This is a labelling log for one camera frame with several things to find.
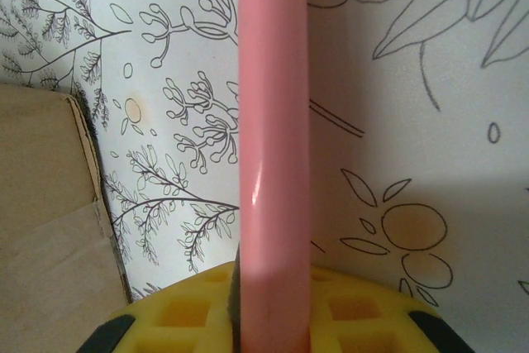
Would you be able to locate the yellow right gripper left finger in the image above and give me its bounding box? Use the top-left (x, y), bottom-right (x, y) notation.
top-left (80, 261), bottom-right (243, 353)

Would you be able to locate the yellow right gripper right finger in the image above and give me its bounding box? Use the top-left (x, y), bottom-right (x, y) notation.
top-left (308, 266), bottom-right (477, 353)

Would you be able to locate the brown cardboard box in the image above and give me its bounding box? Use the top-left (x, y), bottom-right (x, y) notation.
top-left (0, 83), bottom-right (134, 353)

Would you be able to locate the pink utility knife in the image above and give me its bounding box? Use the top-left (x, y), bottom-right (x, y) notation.
top-left (231, 0), bottom-right (314, 353)

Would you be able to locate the floral table cover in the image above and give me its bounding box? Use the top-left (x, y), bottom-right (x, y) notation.
top-left (0, 0), bottom-right (529, 353)

